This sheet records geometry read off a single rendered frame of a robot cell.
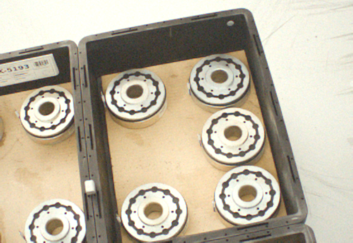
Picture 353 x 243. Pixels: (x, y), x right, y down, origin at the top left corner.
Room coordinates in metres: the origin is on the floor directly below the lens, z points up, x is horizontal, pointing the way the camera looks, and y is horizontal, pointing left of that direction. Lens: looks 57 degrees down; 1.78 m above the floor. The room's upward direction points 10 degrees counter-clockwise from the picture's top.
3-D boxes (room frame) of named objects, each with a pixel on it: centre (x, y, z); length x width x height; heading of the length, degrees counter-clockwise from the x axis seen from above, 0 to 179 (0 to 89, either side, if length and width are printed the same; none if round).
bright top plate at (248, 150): (0.52, -0.09, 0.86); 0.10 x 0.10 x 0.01
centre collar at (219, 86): (0.64, -0.08, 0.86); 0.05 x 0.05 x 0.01
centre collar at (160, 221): (0.41, 0.06, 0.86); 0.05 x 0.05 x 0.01
